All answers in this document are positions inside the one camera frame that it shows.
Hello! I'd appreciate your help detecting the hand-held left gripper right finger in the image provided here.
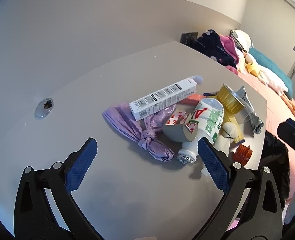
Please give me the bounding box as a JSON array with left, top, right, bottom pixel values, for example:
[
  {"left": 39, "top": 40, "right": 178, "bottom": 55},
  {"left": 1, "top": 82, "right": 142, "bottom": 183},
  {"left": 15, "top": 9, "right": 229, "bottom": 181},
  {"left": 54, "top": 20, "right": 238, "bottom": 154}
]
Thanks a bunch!
[{"left": 195, "top": 137, "right": 284, "bottom": 240}]

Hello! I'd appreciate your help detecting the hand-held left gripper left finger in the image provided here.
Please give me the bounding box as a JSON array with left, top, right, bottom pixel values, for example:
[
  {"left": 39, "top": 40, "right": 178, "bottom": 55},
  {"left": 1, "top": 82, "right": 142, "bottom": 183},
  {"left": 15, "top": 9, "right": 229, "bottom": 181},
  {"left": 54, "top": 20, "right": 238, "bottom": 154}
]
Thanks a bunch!
[{"left": 13, "top": 137, "right": 105, "bottom": 240}]

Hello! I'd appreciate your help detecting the black trash bin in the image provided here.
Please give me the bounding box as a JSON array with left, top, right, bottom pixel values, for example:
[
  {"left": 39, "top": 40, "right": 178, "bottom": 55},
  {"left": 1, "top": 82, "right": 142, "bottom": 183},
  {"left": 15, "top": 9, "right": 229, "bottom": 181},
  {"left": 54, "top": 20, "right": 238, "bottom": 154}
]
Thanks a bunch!
[{"left": 259, "top": 130, "right": 290, "bottom": 213}]

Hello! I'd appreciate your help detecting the small white cloth doll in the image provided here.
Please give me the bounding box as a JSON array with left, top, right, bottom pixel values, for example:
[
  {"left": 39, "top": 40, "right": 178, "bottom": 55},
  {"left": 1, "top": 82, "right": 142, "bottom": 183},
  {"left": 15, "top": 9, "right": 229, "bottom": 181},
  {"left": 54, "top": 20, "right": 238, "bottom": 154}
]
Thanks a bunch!
[{"left": 214, "top": 122, "right": 240, "bottom": 155}]

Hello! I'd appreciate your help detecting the silver foil wrapper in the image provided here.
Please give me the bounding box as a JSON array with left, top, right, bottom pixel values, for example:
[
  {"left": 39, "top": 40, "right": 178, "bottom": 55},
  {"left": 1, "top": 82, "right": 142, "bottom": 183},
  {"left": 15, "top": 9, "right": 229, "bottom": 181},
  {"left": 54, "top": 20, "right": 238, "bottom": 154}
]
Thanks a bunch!
[{"left": 234, "top": 85, "right": 265, "bottom": 134}]

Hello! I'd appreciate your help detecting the torn cardboard tape roll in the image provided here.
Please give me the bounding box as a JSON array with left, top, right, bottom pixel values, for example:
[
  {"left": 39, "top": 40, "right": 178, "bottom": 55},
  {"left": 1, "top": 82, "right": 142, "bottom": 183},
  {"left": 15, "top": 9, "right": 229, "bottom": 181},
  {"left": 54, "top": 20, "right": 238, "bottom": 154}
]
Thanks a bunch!
[{"left": 162, "top": 110, "right": 200, "bottom": 142}]

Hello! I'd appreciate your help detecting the purple plastic bag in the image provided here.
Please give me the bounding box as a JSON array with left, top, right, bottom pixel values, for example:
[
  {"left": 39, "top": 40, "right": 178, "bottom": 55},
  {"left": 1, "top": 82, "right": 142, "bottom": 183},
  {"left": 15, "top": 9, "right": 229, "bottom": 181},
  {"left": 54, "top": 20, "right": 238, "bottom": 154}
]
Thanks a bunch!
[{"left": 103, "top": 102, "right": 177, "bottom": 162}]

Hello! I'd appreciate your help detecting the gold foil cup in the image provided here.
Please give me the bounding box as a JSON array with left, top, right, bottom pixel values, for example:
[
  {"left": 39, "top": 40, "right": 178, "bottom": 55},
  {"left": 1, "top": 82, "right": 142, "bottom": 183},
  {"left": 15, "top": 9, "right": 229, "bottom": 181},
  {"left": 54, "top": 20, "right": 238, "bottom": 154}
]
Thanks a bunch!
[{"left": 217, "top": 83, "right": 246, "bottom": 115}]

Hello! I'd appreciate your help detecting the clear measuring cup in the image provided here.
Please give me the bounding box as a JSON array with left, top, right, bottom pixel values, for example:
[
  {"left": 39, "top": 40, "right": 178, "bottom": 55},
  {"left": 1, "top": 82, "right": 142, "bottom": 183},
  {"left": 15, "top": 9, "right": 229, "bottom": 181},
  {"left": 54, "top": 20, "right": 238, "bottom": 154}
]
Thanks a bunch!
[{"left": 190, "top": 75, "right": 204, "bottom": 86}]

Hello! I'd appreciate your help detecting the orange ribbed cap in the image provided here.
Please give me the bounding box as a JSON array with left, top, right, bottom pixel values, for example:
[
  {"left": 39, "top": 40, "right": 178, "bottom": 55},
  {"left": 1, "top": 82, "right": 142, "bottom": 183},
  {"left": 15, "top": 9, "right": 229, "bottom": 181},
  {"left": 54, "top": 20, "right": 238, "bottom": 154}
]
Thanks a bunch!
[{"left": 234, "top": 144, "right": 253, "bottom": 166}]

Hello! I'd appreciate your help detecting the bed with salmon sheet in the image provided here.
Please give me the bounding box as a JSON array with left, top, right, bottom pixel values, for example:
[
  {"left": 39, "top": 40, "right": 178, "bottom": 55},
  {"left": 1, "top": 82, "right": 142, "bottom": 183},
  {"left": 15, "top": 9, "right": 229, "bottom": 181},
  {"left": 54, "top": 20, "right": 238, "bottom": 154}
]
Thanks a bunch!
[{"left": 234, "top": 67, "right": 295, "bottom": 205}]

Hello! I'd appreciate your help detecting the white plastic bottle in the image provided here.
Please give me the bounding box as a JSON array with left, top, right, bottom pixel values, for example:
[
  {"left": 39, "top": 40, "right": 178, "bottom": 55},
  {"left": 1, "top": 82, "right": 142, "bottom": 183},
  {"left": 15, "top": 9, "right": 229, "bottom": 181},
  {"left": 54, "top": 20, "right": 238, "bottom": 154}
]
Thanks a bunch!
[{"left": 176, "top": 97, "right": 224, "bottom": 165}]

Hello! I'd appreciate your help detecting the yellow packet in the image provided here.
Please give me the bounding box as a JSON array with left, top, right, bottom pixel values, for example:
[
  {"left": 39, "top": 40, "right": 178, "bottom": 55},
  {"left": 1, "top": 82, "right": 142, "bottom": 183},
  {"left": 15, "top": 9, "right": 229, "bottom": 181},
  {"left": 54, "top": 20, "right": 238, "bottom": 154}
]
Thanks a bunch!
[{"left": 221, "top": 110, "right": 245, "bottom": 143}]

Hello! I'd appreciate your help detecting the white goose plush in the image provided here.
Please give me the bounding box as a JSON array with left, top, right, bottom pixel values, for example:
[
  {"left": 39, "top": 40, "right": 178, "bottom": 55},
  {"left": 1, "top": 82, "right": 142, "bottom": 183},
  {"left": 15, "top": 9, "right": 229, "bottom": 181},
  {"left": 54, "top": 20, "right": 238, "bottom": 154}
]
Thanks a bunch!
[{"left": 245, "top": 52, "right": 295, "bottom": 112}]

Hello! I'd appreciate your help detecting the metal desk grommet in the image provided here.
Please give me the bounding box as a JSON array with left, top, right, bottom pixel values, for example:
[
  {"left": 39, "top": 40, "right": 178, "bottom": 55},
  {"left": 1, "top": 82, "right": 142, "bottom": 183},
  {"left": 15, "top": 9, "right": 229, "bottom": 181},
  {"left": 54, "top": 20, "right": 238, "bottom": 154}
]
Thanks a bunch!
[{"left": 35, "top": 98, "right": 54, "bottom": 118}]

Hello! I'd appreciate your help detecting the teal pillow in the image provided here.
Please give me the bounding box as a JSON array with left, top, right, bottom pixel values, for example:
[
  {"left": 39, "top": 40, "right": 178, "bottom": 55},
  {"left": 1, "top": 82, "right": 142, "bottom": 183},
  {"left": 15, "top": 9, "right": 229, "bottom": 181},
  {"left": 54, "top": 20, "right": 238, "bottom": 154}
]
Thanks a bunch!
[{"left": 247, "top": 47, "right": 293, "bottom": 100}]

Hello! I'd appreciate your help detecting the yellow duck plush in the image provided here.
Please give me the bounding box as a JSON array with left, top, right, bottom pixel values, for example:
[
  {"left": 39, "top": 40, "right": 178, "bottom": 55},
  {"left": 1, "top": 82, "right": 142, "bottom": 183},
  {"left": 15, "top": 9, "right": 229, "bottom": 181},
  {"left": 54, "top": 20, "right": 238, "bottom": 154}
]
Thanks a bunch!
[{"left": 246, "top": 62, "right": 260, "bottom": 77}]

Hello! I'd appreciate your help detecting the white carton box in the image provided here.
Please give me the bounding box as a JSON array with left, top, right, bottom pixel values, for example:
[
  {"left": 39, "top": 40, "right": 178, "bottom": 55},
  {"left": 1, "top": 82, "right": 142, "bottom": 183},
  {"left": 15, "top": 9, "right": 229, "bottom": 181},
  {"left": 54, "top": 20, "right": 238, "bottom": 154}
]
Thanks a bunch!
[{"left": 129, "top": 78, "right": 197, "bottom": 121}]

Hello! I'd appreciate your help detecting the pink fleece cloth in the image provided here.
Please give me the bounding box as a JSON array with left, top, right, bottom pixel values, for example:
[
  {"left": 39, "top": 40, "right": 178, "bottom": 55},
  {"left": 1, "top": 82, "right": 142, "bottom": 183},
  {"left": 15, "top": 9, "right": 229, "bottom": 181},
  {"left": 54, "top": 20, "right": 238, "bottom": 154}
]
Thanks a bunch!
[{"left": 219, "top": 34, "right": 245, "bottom": 75}]

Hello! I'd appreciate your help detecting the checkered pillow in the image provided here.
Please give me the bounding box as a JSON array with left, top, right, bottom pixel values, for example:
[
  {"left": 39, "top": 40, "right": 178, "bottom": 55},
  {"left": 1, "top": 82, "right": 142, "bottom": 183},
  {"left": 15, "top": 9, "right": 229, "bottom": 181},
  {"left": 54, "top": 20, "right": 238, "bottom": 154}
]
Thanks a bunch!
[{"left": 229, "top": 29, "right": 253, "bottom": 52}]

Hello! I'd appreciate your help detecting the navy printed cloth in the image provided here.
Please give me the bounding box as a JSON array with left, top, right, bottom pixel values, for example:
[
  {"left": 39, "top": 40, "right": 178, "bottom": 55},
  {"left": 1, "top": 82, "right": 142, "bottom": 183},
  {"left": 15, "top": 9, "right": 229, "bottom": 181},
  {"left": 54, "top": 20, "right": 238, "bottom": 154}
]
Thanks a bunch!
[{"left": 194, "top": 29, "right": 239, "bottom": 68}]

